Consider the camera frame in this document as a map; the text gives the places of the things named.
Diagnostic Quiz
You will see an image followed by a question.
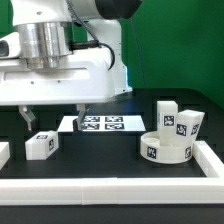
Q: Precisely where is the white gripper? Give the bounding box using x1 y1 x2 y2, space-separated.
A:
0 48 115 131

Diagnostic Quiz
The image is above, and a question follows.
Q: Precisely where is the white round stool seat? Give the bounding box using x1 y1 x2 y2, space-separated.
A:
140 131 193 164

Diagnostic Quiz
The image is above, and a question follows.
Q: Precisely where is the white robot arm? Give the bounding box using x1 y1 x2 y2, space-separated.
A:
0 0 143 130

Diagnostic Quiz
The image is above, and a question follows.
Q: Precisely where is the white marker sheet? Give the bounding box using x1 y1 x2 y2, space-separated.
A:
57 115 147 133

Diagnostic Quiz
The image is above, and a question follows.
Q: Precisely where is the white left fence wall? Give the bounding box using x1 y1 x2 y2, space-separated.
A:
0 142 10 170

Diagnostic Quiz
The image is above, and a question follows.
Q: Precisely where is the white fence wall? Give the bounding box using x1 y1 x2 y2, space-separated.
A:
0 178 224 206
0 142 10 170
193 141 224 178

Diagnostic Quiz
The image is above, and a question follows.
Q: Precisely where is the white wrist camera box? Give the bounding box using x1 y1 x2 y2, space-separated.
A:
0 32 21 59

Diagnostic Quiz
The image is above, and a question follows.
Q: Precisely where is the white front fence wall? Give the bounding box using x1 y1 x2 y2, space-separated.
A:
0 178 224 206

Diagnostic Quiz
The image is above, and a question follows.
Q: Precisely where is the white right fence wall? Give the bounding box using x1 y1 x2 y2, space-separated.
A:
193 141 224 178

